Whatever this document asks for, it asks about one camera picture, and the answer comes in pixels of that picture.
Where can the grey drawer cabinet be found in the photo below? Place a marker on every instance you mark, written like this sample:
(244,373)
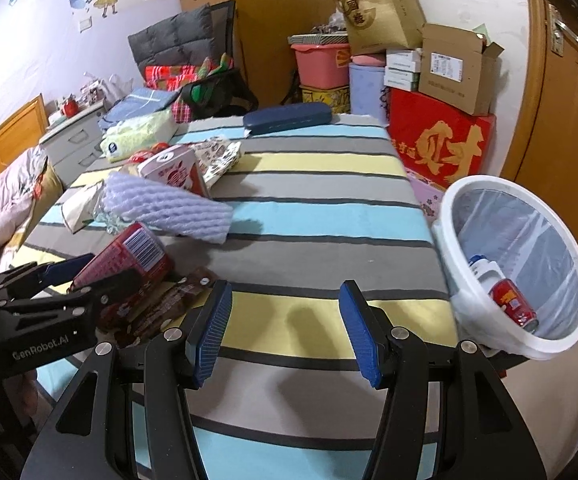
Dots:
(74,145)

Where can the red plaid blanket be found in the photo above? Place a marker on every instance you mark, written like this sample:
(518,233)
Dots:
(173,77)

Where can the stacked white small boxes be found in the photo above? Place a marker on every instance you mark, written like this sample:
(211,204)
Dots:
(402,69)

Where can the wooden wardrobe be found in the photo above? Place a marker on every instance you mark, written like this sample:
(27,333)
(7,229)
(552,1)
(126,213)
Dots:
(261,32)

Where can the folded blue blanket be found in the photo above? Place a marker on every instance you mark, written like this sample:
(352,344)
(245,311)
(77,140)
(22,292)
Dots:
(141,101)

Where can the striped tablecloth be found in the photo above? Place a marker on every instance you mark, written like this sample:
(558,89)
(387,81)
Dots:
(311,209)

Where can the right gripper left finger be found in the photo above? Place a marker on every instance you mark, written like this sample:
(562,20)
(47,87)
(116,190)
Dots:
(206,335)

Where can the white paper bag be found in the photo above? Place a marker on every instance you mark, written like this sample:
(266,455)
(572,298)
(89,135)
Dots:
(80,209)

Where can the tissue pack yellow green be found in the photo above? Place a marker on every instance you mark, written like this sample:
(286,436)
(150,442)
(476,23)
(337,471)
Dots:
(135,134)

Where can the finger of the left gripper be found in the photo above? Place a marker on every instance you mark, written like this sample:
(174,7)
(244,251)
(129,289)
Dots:
(58,273)
(112,290)

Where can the red milk can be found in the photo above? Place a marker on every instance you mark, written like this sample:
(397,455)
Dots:
(509,298)
(138,249)

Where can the brown snack wrapper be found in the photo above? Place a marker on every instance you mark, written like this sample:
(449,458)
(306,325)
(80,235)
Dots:
(166,303)

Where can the open cardboard box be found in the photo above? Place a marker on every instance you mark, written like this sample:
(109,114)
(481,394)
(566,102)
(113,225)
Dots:
(459,67)

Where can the navy glasses case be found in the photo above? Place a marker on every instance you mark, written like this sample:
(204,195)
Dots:
(287,117)

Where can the wooden headboard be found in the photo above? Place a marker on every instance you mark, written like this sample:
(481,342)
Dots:
(22,130)

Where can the yellow tin box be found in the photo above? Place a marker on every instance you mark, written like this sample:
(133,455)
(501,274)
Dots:
(338,99)

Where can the light blue round container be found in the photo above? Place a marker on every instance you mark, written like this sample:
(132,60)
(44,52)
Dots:
(368,94)

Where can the white trash bin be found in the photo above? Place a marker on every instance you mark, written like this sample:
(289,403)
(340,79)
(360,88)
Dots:
(497,218)

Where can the brown paper bag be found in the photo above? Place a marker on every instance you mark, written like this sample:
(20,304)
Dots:
(374,26)

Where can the left hand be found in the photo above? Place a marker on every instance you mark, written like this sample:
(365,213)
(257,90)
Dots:
(22,391)

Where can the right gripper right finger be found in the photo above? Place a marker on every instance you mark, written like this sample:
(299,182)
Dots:
(368,330)

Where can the red gift box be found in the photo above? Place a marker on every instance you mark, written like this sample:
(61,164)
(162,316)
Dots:
(436,140)

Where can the pink plastic bucket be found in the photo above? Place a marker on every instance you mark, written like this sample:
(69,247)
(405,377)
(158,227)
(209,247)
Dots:
(323,66)

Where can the bed with floral quilt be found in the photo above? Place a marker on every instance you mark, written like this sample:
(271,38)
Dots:
(29,186)

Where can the red milk can front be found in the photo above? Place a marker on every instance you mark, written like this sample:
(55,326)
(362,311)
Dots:
(138,249)

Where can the door handle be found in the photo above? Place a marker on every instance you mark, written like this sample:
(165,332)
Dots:
(560,32)

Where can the grey cushioned chair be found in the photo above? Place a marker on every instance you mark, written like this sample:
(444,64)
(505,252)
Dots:
(187,38)

